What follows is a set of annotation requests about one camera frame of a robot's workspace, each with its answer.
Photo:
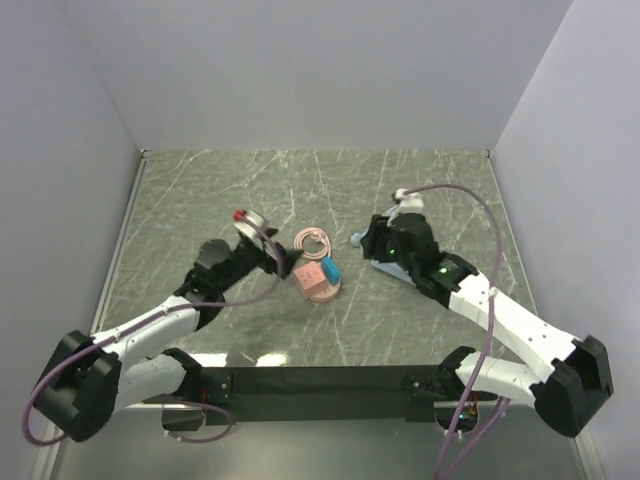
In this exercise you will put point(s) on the blue plug adapter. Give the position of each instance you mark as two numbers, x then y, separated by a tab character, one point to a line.
330	270

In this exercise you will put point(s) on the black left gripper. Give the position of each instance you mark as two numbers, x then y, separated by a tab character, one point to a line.
267	262

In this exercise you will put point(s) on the pink round power strip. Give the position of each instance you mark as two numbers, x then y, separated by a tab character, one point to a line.
326	295

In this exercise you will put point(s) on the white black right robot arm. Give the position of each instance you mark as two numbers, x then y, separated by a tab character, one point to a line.
566	380

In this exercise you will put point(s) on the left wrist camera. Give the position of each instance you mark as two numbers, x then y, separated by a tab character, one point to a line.
251	225

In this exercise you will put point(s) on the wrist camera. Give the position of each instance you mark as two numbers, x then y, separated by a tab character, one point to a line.
406	202
251	225

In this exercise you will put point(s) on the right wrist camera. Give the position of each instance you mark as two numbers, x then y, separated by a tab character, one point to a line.
406	202

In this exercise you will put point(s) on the pink cube socket adapter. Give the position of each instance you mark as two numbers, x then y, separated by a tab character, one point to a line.
310	279

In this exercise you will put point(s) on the light blue power strip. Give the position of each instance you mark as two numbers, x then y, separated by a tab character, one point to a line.
394	270

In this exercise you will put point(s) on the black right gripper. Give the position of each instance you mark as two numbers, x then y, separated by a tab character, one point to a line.
379	229

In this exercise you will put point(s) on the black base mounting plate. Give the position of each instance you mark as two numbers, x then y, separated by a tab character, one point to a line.
269	394

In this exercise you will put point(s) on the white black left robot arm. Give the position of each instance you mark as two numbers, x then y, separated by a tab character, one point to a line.
89	378

